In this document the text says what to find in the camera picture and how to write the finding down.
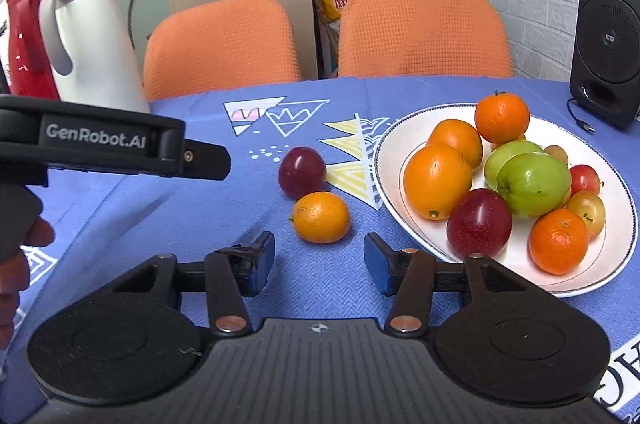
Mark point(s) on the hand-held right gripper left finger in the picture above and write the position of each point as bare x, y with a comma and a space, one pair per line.
263, 264

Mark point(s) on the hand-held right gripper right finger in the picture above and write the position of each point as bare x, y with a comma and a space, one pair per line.
375, 264

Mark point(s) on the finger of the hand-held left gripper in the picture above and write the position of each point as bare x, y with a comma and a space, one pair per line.
207, 161

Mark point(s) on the small round orange citrus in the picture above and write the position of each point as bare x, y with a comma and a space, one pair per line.
321, 218

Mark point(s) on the dark red plum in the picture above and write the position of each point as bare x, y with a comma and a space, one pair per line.
301, 172
479, 224

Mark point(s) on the white plate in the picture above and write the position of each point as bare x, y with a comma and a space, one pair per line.
392, 168

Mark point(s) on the large orange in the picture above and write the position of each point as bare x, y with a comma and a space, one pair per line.
435, 179
455, 141

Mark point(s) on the green jujube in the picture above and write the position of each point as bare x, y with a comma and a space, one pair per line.
532, 186
505, 156

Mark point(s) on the tangerine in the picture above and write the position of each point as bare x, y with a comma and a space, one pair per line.
501, 117
558, 241

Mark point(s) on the brown longan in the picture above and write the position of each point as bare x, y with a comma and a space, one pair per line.
556, 154

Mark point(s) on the small yellow-red plum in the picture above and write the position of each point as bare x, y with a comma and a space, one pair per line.
587, 211

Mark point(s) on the small red plum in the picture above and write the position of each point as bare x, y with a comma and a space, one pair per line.
586, 179

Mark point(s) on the person's left hand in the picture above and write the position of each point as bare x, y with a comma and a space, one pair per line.
12, 279

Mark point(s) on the blue printed tablecloth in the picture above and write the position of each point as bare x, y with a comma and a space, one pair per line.
200, 214

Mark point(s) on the white thermos jug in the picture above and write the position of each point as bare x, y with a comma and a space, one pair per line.
95, 53

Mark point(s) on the red thermos jug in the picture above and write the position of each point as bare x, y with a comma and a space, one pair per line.
27, 53

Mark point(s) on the orange chair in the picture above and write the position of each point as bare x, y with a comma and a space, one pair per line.
425, 28
220, 48

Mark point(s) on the yellow snack bag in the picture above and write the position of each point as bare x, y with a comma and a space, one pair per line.
330, 3

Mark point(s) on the black speaker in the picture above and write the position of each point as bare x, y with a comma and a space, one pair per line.
607, 38

